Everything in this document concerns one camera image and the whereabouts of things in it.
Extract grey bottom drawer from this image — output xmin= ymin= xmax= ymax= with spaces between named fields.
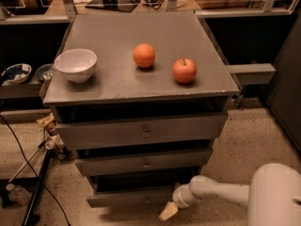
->
xmin=87 ymin=168 xmax=196 ymax=208

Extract grey drawer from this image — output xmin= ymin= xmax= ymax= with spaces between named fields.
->
xmin=87 ymin=168 xmax=196 ymax=208
xmin=75 ymin=149 xmax=212 ymax=176
xmin=56 ymin=112 xmax=228 ymax=150

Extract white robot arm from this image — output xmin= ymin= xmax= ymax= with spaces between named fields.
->
xmin=159 ymin=163 xmax=301 ymax=226

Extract grey middle drawer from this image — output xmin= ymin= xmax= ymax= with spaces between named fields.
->
xmin=75 ymin=149 xmax=212 ymax=176

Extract grey top drawer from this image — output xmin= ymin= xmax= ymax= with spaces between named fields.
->
xmin=56 ymin=112 xmax=228 ymax=150

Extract grey drawer cabinet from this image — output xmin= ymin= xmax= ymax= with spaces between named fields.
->
xmin=40 ymin=10 xmax=241 ymax=209

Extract black tripod stand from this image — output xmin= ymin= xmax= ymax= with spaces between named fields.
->
xmin=8 ymin=140 xmax=55 ymax=226

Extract red apple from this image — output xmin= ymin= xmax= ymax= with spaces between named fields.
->
xmin=172 ymin=58 xmax=198 ymax=84

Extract crumpled snack wrapper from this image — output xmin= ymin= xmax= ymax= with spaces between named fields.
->
xmin=37 ymin=114 xmax=55 ymax=131

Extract grey side shelf right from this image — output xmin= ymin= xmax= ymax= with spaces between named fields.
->
xmin=227 ymin=63 xmax=276 ymax=85

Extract clear plastic bottle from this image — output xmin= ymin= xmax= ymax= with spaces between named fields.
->
xmin=6 ymin=184 xmax=31 ymax=205

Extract orange fruit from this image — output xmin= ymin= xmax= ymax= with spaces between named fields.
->
xmin=133 ymin=43 xmax=155 ymax=68

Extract dark small bowl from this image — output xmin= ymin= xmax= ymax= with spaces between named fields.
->
xmin=35 ymin=64 xmax=55 ymax=82

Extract grey left shelf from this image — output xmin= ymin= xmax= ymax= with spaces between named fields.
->
xmin=0 ymin=77 xmax=42 ymax=99

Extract blue white bowl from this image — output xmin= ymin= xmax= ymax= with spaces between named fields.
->
xmin=3 ymin=63 xmax=32 ymax=84

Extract black monitor base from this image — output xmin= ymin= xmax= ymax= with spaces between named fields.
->
xmin=86 ymin=0 xmax=138 ymax=12

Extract black floor cable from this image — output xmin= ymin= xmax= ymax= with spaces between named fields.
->
xmin=0 ymin=113 xmax=71 ymax=226

